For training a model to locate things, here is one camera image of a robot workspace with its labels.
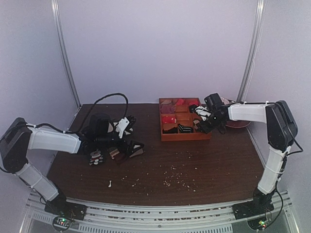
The red round plate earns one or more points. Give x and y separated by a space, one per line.
237 124

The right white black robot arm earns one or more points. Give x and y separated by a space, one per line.
281 132

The red rolled sock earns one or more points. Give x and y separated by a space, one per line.
168 119

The wooden compartment tray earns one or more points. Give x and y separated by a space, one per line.
170 132

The right aluminium frame post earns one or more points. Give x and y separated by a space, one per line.
250 62

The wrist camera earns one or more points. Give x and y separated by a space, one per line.
213 100
99 124

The dark teal cartoon sock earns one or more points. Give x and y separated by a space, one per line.
96 158

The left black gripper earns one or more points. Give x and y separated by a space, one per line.
132 143

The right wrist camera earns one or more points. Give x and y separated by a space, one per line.
213 100

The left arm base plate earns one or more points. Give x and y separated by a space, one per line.
65 210

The striped beige brown sock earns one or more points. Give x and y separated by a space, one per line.
117 152

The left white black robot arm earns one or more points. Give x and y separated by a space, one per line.
22 137

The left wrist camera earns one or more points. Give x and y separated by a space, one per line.
99 124

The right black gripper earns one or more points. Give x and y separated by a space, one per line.
201 119

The left aluminium frame post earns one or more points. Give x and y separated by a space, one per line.
64 54

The black white striped rolled sock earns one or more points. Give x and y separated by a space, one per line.
185 129

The aluminium frame post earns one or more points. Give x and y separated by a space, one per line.
64 54
250 62

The aluminium front rail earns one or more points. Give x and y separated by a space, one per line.
117 218

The brown argyle sock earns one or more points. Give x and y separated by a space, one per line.
197 125

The dotted white bowl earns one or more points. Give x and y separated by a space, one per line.
225 101

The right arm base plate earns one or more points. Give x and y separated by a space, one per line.
251 208

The purple rolled sock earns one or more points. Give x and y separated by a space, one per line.
167 109

